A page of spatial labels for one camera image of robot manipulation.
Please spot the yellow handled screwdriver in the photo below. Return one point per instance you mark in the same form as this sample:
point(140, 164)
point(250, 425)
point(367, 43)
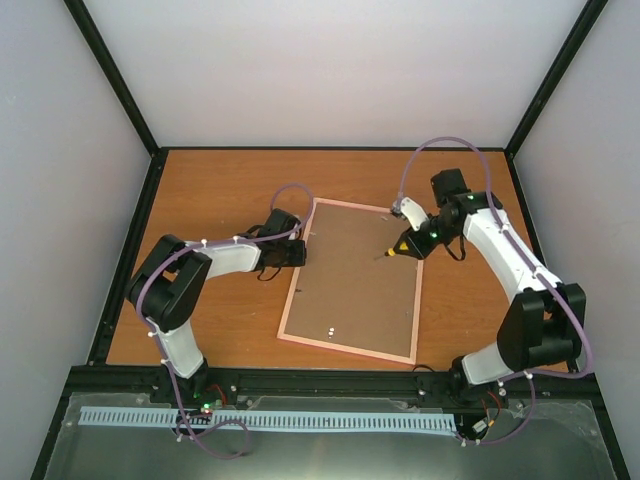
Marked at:
point(398, 249)

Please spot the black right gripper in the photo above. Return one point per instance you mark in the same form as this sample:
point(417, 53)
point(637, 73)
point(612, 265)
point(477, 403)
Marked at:
point(419, 250)

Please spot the light blue slotted cable duct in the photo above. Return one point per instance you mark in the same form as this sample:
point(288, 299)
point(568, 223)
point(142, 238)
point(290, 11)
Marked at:
point(274, 421)

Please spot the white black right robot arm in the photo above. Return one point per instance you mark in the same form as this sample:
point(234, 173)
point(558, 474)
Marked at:
point(544, 324)

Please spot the clear acrylic front panel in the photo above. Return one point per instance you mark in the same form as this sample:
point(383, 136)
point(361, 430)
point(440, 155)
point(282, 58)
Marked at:
point(526, 440)

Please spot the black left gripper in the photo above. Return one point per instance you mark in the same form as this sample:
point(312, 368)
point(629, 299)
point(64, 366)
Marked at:
point(300, 256)

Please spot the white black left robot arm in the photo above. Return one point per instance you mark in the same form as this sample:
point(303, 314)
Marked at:
point(166, 287)

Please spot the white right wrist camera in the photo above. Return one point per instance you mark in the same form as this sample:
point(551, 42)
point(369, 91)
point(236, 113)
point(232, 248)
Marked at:
point(409, 210)

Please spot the pink wooden picture frame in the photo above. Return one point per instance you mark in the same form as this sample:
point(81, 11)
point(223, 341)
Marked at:
point(349, 296)

